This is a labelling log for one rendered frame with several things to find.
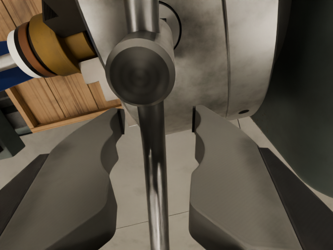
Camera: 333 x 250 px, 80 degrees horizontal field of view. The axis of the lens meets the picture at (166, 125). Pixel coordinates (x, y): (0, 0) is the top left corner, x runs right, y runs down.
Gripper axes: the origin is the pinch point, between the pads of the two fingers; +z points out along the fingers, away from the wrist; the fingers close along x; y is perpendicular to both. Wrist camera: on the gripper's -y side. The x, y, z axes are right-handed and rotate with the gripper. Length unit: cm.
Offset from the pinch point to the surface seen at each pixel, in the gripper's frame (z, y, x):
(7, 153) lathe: 33, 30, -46
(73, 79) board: 38.7, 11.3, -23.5
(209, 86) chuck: 5.1, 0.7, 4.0
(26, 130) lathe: 71, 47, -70
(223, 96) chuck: 5.8, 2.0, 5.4
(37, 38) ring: 16.1, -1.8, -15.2
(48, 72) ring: 17.3, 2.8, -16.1
